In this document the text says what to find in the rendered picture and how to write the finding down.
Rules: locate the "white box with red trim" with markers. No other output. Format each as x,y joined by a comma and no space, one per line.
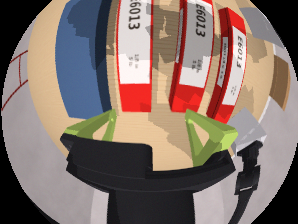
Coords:
193,55

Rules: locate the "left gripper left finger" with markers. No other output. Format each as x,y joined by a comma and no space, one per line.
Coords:
87,127

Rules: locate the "white box with red edges labelled e6013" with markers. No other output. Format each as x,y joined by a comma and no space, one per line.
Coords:
232,63

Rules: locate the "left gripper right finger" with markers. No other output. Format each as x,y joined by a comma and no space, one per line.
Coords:
221,136

